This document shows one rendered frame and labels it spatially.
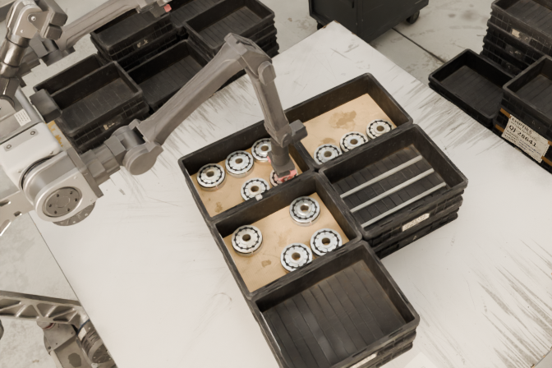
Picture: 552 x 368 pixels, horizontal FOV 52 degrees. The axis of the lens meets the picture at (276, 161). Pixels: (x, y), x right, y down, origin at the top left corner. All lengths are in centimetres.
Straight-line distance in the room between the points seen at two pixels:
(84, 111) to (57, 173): 163
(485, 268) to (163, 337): 108
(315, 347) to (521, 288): 71
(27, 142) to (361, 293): 104
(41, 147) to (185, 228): 87
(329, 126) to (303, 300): 70
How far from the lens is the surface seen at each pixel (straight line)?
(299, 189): 193
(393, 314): 180
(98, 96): 303
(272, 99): 161
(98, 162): 138
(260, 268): 187
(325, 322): 178
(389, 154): 209
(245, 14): 324
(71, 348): 263
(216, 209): 201
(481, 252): 207
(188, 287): 204
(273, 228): 193
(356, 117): 220
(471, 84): 315
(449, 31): 384
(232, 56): 139
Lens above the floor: 249
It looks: 53 degrees down
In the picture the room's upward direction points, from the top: 10 degrees counter-clockwise
